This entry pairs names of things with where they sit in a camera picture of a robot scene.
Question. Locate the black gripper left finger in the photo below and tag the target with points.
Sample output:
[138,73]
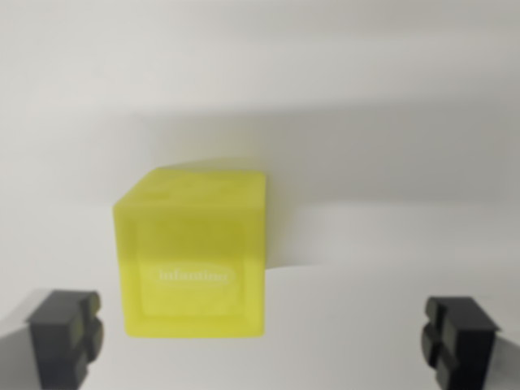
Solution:
[57,337]

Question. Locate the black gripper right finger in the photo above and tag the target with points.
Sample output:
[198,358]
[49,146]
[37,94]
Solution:
[467,345]

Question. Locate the yellow soft cube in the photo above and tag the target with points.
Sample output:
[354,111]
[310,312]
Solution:
[191,252]

